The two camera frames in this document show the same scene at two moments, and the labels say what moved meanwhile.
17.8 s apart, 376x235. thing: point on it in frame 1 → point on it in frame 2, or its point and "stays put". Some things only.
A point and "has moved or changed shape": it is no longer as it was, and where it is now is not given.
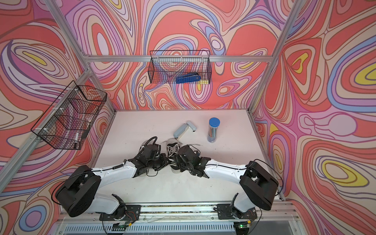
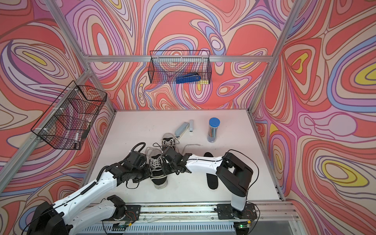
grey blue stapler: [180, 130] stays put
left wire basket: [66, 124] stays put
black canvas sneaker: [173, 147] has moved or changed shape
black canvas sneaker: [150, 142] → [156, 167]
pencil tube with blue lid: [214, 123] stays put
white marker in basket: [77, 137] stays put
